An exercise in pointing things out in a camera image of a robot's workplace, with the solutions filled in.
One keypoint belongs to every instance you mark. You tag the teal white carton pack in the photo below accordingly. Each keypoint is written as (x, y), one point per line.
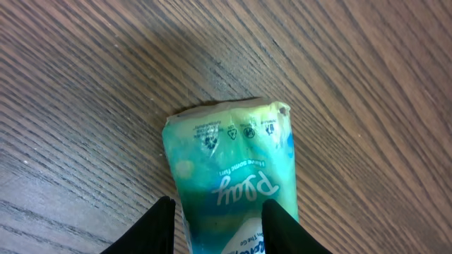
(226, 161)

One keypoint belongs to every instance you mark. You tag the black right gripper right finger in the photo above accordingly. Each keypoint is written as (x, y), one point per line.
(282, 234)

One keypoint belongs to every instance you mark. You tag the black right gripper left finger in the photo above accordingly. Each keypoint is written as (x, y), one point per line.
(153, 233)

